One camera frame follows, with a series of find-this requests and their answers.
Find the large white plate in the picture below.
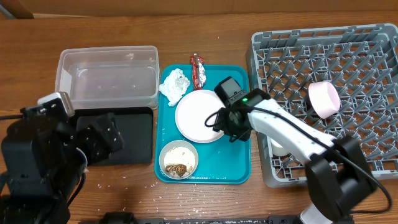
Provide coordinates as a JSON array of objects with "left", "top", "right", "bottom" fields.
[{"left": 175, "top": 90, "right": 224, "bottom": 143}]

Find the white paper cup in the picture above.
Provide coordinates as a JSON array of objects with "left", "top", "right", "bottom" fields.
[{"left": 271, "top": 139, "right": 290, "bottom": 157}]

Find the red silver foil wrapper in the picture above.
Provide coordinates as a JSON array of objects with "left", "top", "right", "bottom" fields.
[{"left": 190, "top": 54, "right": 206, "bottom": 90}]

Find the grey bowl with rice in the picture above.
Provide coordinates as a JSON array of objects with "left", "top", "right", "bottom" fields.
[{"left": 158, "top": 140, "right": 199, "bottom": 180}]

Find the white napkin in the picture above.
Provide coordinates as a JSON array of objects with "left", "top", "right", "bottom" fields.
[{"left": 159, "top": 68, "right": 190, "bottom": 107}]

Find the small pink white bowl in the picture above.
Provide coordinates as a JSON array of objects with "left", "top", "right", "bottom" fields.
[{"left": 308, "top": 81, "right": 341, "bottom": 119}]

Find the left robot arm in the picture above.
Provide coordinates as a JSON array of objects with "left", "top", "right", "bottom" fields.
[{"left": 1, "top": 113, "right": 124, "bottom": 223}]

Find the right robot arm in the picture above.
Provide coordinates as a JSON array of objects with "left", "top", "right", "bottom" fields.
[{"left": 210, "top": 86, "right": 393, "bottom": 223}]

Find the black plastic tray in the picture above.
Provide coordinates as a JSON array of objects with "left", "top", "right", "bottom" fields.
[{"left": 69, "top": 107, "right": 153, "bottom": 166}]

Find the clear plastic bin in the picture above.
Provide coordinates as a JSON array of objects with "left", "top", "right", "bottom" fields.
[{"left": 55, "top": 45, "right": 160, "bottom": 110}]

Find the teal plastic tray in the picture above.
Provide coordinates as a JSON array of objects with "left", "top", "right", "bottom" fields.
[{"left": 154, "top": 64, "right": 251, "bottom": 184}]

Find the grey plastic dish rack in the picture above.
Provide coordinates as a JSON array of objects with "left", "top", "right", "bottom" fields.
[{"left": 246, "top": 24, "right": 397, "bottom": 180}]

